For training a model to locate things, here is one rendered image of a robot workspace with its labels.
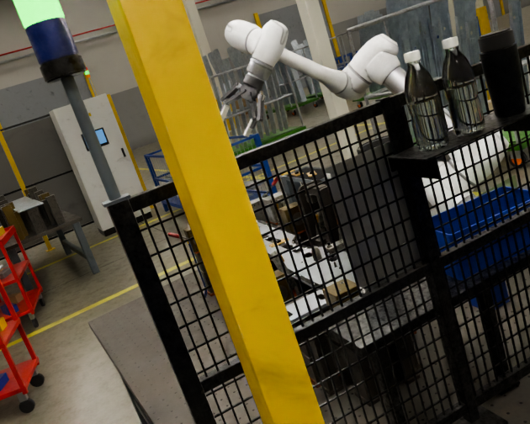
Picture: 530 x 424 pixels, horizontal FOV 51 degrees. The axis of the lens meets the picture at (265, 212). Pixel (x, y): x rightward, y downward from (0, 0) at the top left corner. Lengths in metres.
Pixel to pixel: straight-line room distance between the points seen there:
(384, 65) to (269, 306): 1.62
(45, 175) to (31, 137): 0.61
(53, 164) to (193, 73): 8.46
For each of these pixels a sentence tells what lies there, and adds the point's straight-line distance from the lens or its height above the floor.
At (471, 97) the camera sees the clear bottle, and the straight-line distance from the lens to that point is 1.24.
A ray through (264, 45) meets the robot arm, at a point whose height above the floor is 1.76.
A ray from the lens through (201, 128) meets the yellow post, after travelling 0.95.
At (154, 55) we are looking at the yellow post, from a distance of 0.94.
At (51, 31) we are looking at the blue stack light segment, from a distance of 1.01.
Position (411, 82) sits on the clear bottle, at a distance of 1.17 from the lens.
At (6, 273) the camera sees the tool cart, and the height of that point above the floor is 0.56.
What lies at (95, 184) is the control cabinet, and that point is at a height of 0.80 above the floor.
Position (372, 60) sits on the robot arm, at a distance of 2.48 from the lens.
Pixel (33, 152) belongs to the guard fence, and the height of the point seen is 1.51.
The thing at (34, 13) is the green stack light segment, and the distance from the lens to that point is 1.02.
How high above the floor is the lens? 1.70
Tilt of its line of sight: 14 degrees down
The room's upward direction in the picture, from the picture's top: 18 degrees counter-clockwise
